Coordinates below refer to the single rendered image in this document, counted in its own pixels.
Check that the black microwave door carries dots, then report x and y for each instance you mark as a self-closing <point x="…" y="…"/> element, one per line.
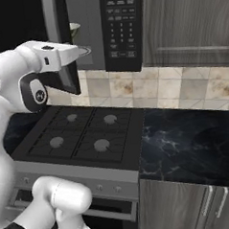
<point x="54" y="14"/>

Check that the white green bowl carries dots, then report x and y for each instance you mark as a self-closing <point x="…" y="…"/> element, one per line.
<point x="74" y="28"/>

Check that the silver range knob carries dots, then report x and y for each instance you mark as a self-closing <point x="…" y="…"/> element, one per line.
<point x="26" y="180"/>
<point x="99" y="187"/>
<point x="117" y="189"/>

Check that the black microwave oven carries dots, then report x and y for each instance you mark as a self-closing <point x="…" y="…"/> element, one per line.
<point x="122" y="29"/>

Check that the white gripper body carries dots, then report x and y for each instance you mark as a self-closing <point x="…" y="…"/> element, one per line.
<point x="66" y="56"/>

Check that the glass microwave turntable plate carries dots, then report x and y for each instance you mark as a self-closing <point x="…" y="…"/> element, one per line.
<point x="84" y="51"/>

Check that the silver oven door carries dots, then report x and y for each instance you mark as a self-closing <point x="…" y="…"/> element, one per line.
<point x="109" y="228"/>

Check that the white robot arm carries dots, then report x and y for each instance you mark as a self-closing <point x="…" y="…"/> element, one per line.
<point x="8" y="68"/>

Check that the grey wood upper cupboard door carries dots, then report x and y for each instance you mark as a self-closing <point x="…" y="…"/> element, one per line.
<point x="187" y="22"/>

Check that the silver range with black hob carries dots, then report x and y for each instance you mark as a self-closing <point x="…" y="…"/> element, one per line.
<point x="89" y="137"/>

